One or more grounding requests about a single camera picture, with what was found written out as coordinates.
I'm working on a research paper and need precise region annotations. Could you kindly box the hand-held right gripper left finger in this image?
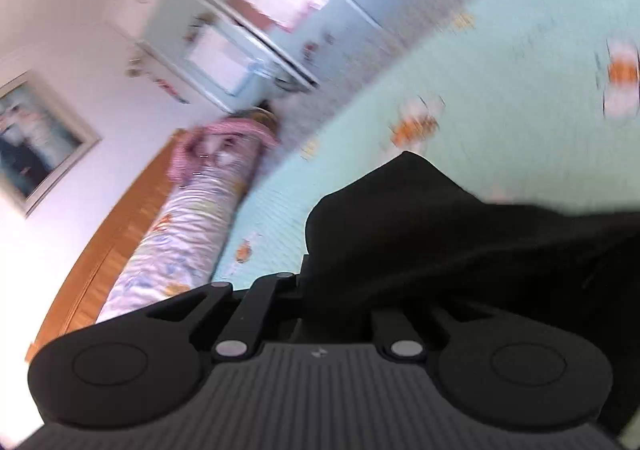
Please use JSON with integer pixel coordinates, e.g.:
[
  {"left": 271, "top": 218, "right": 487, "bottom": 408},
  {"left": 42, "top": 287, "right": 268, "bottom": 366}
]
[{"left": 142, "top": 272, "right": 306, "bottom": 362}]

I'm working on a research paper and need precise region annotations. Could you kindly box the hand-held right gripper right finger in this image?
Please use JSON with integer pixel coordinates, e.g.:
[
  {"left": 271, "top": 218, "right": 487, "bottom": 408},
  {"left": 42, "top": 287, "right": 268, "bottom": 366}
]
[{"left": 369, "top": 302, "right": 506, "bottom": 362}]

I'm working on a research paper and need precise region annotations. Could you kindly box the black shirt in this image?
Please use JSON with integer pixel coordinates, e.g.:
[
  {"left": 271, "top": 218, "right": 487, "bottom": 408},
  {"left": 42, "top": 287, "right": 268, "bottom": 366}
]
[{"left": 300, "top": 151, "right": 640, "bottom": 436}]

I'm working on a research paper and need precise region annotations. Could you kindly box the floral duvet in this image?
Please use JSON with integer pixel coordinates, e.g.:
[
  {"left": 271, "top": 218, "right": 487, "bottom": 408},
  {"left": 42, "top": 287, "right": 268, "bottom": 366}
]
[{"left": 95, "top": 150, "right": 273, "bottom": 323}]

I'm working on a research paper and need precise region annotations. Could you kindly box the pink garment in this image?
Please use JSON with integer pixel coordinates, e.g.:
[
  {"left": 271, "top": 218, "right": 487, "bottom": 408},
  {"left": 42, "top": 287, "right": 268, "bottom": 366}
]
[{"left": 167, "top": 115, "right": 281, "bottom": 186}]

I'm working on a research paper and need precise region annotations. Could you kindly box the wooden headboard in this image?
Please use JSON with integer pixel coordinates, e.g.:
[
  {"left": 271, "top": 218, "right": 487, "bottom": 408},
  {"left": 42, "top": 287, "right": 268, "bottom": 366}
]
[{"left": 25, "top": 127, "right": 196, "bottom": 363}]

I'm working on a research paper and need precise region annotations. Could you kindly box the red hanging ornament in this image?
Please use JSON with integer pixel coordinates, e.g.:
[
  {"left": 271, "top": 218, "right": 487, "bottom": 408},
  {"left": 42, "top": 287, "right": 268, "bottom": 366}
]
[{"left": 155, "top": 77, "right": 191, "bottom": 105}]

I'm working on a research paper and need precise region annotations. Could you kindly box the blue-framed paper notice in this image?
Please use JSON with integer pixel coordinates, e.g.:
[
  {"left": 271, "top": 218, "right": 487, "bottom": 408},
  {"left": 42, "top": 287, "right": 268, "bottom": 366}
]
[{"left": 185, "top": 22, "right": 261, "bottom": 96}]

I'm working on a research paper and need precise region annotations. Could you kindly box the framed picture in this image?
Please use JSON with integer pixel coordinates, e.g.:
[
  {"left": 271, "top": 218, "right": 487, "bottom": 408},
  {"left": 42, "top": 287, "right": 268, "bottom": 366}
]
[{"left": 0, "top": 70, "right": 103, "bottom": 218}]

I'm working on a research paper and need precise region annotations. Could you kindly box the sliding-door wardrobe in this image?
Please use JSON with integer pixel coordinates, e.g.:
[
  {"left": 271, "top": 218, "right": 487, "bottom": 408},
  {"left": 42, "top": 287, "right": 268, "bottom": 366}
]
[{"left": 135, "top": 0, "right": 501, "bottom": 116}]

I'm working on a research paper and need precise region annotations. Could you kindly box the bee-print quilted bed cover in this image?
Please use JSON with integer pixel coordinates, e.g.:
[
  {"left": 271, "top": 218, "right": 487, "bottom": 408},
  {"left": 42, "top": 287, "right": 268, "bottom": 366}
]
[{"left": 212, "top": 0, "right": 640, "bottom": 291}]

